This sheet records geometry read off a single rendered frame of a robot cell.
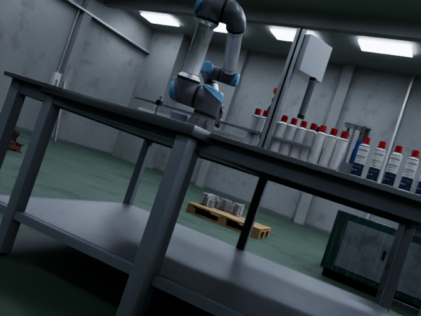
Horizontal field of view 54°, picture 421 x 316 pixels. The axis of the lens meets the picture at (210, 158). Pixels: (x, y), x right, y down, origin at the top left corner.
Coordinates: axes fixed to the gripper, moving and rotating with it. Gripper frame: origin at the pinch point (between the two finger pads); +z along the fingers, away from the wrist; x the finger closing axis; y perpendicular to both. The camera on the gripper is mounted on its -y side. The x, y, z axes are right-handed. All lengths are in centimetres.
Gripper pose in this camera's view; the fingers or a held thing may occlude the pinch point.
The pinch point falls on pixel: (217, 125)
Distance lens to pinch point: 232.6
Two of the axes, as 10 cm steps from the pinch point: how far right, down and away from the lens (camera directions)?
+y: 3.3, 1.4, 9.3
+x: -9.3, 2.3, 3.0
